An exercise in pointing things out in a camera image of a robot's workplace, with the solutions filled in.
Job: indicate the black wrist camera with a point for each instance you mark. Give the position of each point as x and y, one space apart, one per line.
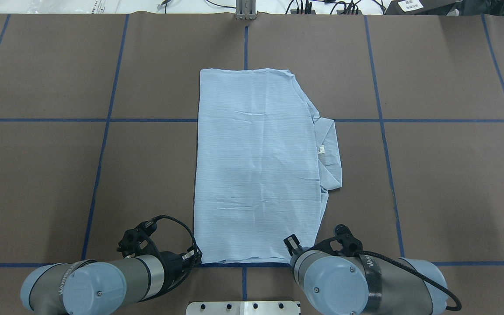
350 245
137 241

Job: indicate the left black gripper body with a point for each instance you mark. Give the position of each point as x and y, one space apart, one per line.
174 264

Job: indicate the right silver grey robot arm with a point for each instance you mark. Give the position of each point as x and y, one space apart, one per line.
339 278

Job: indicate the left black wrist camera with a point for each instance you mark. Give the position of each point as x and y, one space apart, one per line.
137 241

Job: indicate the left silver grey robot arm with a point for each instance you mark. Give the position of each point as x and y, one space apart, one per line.
89 287

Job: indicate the white camera mast base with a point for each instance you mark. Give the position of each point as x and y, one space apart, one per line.
244 308

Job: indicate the light blue button-up shirt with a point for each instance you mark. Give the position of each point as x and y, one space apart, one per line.
266 162

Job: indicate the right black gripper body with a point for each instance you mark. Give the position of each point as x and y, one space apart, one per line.
292 244

